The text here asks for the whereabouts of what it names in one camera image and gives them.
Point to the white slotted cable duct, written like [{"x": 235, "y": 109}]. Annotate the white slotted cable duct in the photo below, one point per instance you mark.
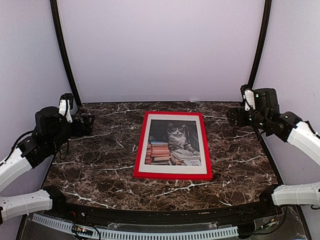
[{"x": 122, "y": 231}]

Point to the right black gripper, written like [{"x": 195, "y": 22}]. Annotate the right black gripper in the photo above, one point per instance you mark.
[{"x": 241, "y": 121}]

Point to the white mat board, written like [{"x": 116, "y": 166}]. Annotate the white mat board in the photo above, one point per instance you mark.
[{"x": 172, "y": 168}]

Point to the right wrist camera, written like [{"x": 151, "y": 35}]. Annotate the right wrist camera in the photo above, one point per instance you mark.
[{"x": 266, "y": 99}]

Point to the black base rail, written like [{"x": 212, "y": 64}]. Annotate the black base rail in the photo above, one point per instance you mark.
[{"x": 240, "y": 215}]

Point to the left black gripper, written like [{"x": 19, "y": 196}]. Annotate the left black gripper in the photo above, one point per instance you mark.
[{"x": 87, "y": 126}]

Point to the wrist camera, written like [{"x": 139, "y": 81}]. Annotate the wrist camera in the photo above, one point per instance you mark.
[
  {"x": 48, "y": 121},
  {"x": 266, "y": 99}
]

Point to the left black corner post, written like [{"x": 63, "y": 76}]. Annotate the left black corner post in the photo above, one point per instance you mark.
[{"x": 63, "y": 51}]

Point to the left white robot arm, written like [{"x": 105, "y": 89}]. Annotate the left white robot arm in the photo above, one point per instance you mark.
[{"x": 28, "y": 152}]

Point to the black corner post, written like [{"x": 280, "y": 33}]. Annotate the black corner post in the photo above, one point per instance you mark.
[
  {"x": 259, "y": 50},
  {"x": 63, "y": 51}
]

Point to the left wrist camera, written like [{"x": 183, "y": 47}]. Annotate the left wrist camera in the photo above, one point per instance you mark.
[{"x": 48, "y": 121}]

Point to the right black corner post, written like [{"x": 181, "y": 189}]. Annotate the right black corner post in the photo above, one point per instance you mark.
[{"x": 259, "y": 50}]

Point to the red wooden picture frame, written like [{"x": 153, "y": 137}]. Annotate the red wooden picture frame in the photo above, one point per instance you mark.
[{"x": 172, "y": 176}]

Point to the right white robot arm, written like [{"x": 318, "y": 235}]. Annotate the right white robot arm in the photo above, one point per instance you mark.
[{"x": 294, "y": 131}]

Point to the small circuit board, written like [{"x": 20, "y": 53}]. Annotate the small circuit board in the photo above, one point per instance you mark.
[{"x": 81, "y": 231}]

